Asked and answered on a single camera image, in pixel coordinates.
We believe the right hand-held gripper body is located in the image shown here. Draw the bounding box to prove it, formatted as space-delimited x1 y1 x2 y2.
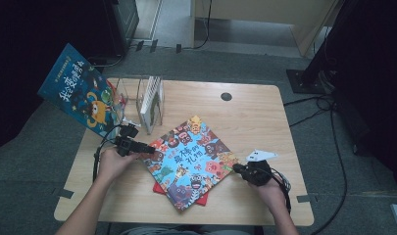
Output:
244 149 278 188

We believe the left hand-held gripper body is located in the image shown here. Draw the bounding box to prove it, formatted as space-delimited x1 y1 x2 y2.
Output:
115 118 142 158

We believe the red picture book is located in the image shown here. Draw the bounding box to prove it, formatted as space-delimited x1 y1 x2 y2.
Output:
152 180 210 208

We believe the light blue monsters picture book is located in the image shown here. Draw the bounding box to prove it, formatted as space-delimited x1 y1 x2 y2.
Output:
143 115 239 212

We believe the white caterpillar board book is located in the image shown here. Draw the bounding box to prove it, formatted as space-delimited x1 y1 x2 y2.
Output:
139 75 163 135

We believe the clear acrylic book rack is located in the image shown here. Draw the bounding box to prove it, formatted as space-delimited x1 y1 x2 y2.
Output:
107 74 165 135

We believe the dark blue picture book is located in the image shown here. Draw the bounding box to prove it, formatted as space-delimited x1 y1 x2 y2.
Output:
37 43 126 139

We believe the person's left hand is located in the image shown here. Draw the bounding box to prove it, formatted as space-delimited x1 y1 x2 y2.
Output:
97 147 140 187

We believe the person's right hand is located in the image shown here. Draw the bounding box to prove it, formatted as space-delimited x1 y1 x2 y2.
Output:
251 179 287 213

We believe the grey tape piece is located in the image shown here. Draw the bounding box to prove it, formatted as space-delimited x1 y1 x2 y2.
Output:
56 187 75 200
296 194 319 204

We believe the person's grey clothing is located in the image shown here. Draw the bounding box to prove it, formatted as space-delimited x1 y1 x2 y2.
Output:
119 224 256 235

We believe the black stand base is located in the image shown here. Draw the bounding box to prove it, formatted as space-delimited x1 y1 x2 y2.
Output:
285 68 336 96

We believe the dark cabinet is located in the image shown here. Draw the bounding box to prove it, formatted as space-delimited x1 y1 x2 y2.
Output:
101 0 140 58

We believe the light wooden furniture panel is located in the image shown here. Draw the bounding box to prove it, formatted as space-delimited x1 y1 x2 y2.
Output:
189 0 339 57

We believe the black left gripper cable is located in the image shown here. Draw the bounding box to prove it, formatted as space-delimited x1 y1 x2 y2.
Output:
92 124 123 183

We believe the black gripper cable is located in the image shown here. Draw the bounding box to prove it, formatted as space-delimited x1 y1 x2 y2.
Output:
92 124 123 183
267 166 293 215

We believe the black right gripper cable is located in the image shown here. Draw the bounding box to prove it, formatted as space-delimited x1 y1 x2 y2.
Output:
267 166 293 215

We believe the long black floor cable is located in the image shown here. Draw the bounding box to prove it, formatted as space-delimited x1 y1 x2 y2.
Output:
310 97 349 235

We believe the thin black cable loop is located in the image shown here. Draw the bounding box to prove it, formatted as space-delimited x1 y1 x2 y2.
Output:
87 52 127 69

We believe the black hanging cable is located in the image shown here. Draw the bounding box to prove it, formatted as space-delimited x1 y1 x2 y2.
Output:
182 0 214 51

